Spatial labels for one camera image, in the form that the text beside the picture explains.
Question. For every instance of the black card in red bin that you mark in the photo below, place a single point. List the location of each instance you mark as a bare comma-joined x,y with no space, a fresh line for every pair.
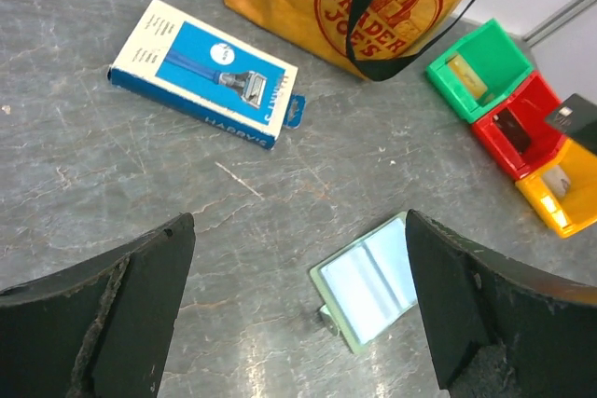
513,130

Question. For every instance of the yellow plastic bin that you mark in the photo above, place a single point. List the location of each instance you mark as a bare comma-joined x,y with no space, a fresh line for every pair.
577,210

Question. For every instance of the green card holder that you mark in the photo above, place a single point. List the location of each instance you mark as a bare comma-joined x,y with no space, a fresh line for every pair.
367,285

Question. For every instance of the blue white product box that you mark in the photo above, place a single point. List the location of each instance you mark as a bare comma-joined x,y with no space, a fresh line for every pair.
186,64

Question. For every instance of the brown tote bag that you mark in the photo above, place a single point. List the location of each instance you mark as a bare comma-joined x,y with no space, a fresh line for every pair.
354,6

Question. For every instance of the gold card in green bin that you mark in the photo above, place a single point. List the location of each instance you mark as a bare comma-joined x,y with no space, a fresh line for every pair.
467,76

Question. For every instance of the green plastic bin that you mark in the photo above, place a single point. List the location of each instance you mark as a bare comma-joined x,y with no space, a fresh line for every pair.
495,57

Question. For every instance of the red plastic bin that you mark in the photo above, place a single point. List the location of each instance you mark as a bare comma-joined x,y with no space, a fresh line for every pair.
530,103

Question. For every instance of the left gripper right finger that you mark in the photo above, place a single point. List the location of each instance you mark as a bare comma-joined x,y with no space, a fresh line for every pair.
495,326

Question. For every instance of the black credit card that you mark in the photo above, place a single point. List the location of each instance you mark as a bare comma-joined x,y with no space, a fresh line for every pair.
576,117

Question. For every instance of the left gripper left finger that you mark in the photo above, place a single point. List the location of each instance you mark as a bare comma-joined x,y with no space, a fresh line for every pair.
102,327

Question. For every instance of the silver card in yellow bin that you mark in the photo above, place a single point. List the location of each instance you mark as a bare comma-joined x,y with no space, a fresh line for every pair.
557,181

